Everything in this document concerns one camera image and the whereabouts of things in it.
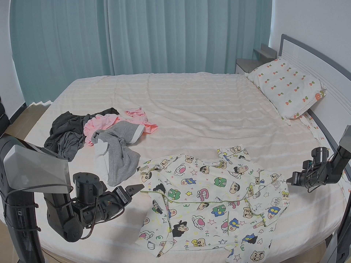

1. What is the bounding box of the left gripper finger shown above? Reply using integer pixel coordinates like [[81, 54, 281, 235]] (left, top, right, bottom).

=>
[[125, 184, 145, 201]]

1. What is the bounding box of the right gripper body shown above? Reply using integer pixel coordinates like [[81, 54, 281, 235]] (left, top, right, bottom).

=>
[[286, 170, 312, 188]]

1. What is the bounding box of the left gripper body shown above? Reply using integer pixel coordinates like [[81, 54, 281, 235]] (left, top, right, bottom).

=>
[[104, 186, 133, 212]]

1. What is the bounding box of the white printed pyjama top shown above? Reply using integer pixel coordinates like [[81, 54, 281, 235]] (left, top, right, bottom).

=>
[[137, 144, 290, 258]]

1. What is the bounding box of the grey and white garment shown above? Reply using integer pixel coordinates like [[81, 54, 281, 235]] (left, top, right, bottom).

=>
[[90, 120, 145, 187]]

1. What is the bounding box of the pale pink garment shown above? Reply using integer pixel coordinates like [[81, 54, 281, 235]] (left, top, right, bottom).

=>
[[83, 113, 129, 148]]

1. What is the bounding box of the salmon pink garment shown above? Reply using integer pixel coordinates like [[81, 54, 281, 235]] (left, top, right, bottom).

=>
[[125, 106, 159, 134]]

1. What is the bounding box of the dark grey garment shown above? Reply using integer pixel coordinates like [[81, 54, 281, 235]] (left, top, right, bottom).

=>
[[44, 107, 120, 162]]

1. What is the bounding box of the white printed pillow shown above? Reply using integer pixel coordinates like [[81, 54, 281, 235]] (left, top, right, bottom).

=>
[[245, 57, 327, 125]]

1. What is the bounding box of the bed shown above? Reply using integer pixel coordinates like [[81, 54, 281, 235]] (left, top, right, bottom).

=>
[[0, 33, 351, 263]]

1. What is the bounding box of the grey bedside table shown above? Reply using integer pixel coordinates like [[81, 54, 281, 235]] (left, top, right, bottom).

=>
[[235, 43, 277, 75]]

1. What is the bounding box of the blue-green curtain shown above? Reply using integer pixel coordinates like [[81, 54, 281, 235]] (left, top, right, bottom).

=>
[[10, 0, 275, 106]]

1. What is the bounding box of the black cable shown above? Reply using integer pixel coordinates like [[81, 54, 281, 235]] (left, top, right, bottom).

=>
[[7, 183, 74, 196]]

